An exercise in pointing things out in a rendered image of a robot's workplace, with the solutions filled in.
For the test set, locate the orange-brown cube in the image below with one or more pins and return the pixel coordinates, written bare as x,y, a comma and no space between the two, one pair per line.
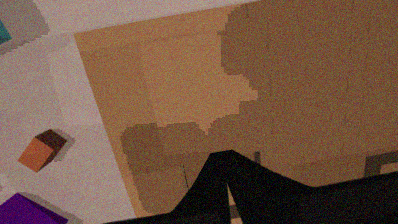
41,150

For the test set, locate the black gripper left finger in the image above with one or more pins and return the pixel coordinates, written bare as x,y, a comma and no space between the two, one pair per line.
207,201

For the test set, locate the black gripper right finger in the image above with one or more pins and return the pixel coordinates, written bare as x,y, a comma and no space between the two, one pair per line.
264,197

